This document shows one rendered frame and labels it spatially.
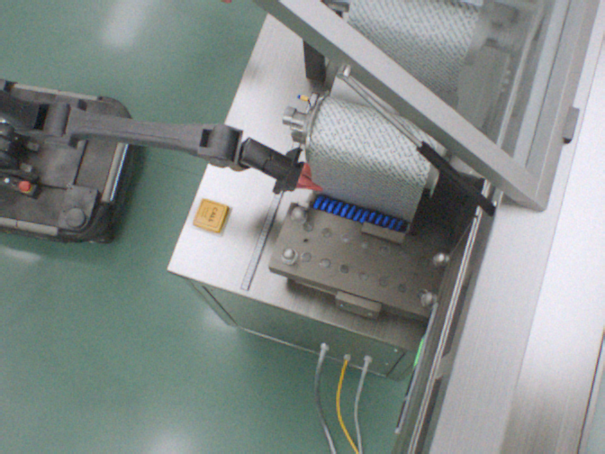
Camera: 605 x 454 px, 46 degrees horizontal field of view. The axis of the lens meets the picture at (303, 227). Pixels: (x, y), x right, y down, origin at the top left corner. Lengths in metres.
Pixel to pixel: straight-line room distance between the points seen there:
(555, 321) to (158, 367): 1.74
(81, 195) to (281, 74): 0.97
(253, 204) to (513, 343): 0.97
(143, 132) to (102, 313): 1.29
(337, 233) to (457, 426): 0.77
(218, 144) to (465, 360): 0.77
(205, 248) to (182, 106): 1.26
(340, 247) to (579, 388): 0.64
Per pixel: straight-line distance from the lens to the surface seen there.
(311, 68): 1.84
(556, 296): 1.20
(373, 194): 1.52
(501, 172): 0.91
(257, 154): 1.51
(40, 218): 2.65
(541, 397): 1.17
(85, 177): 2.64
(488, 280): 0.95
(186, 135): 1.52
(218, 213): 1.75
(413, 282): 1.58
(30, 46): 3.25
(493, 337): 0.94
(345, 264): 1.58
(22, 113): 1.67
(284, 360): 2.59
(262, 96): 1.88
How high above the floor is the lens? 2.56
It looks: 73 degrees down
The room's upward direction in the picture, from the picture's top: 9 degrees counter-clockwise
